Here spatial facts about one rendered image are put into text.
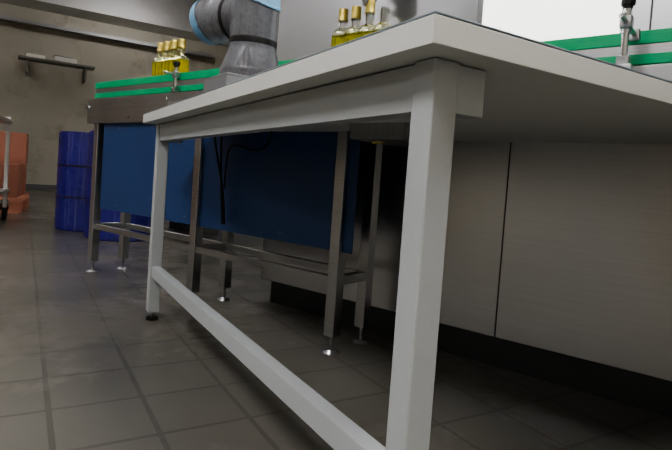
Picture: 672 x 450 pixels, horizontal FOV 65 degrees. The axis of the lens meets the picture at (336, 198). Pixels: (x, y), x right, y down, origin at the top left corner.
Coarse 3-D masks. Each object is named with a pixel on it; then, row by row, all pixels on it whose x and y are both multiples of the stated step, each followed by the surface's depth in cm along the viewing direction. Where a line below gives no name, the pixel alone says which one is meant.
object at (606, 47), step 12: (588, 36) 131; (600, 36) 130; (612, 36) 128; (648, 36) 123; (660, 36) 122; (564, 48) 135; (576, 48) 133; (588, 48) 131; (600, 48) 130; (612, 48) 128; (636, 48) 125; (648, 48) 123; (660, 48) 122; (612, 60) 128; (636, 60) 125; (648, 60) 123; (660, 60) 122
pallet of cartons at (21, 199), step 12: (0, 132) 539; (12, 132) 544; (0, 144) 540; (12, 144) 545; (24, 144) 550; (0, 156) 540; (12, 156) 545; (24, 156) 551; (0, 168) 504; (12, 168) 508; (24, 168) 550; (0, 180) 504; (12, 180) 509; (24, 180) 551; (12, 192) 509; (24, 192) 556; (0, 204) 569; (12, 204) 509; (24, 204) 546
